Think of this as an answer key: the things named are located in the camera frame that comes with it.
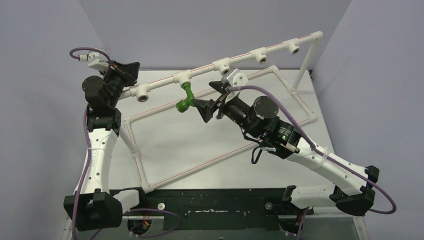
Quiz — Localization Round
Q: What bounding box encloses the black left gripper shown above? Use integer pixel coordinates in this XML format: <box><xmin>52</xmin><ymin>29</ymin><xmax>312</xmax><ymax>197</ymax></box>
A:
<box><xmin>102</xmin><ymin>62</ymin><xmax>142</xmax><ymax>108</ymax></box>

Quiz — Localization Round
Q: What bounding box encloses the green plastic water faucet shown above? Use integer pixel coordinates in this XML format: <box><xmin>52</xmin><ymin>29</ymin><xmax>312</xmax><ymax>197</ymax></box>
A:
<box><xmin>175</xmin><ymin>82</ymin><xmax>195</xmax><ymax>113</ymax></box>

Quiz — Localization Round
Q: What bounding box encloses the white PVC pipe frame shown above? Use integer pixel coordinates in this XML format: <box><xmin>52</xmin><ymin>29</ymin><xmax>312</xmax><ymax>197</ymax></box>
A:
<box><xmin>121</xmin><ymin>31</ymin><xmax>323</xmax><ymax>193</ymax></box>

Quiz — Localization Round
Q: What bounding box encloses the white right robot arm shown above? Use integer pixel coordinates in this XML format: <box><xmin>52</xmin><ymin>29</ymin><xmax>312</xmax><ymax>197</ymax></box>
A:
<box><xmin>192</xmin><ymin>81</ymin><xmax>379</xmax><ymax>217</ymax></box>

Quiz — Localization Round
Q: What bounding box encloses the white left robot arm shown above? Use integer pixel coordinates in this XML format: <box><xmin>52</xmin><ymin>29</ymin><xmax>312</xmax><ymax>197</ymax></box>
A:
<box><xmin>63</xmin><ymin>61</ymin><xmax>148</xmax><ymax>232</ymax></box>

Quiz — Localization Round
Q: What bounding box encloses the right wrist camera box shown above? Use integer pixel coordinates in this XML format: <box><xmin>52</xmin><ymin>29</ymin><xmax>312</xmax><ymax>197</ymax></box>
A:
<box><xmin>221</xmin><ymin>68</ymin><xmax>249</xmax><ymax>93</ymax></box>

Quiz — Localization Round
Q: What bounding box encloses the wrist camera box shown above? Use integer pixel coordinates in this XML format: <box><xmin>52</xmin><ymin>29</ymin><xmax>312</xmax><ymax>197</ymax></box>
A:
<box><xmin>87</xmin><ymin>52</ymin><xmax>109</xmax><ymax>72</ymax></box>
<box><xmin>221</xmin><ymin>68</ymin><xmax>249</xmax><ymax>93</ymax></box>

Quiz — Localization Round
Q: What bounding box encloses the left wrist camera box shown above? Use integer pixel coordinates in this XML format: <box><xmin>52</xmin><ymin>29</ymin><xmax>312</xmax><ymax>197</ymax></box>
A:
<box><xmin>87</xmin><ymin>52</ymin><xmax>109</xmax><ymax>72</ymax></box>

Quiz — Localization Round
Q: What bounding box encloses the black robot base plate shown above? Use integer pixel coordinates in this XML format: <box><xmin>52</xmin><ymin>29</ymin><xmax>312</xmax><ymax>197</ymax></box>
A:
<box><xmin>105</xmin><ymin>188</ymin><xmax>316</xmax><ymax>233</ymax></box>

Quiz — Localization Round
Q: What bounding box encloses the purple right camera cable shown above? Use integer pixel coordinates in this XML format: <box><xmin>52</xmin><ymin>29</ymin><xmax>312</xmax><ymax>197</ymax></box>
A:
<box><xmin>226</xmin><ymin>85</ymin><xmax>398</xmax><ymax>240</ymax></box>

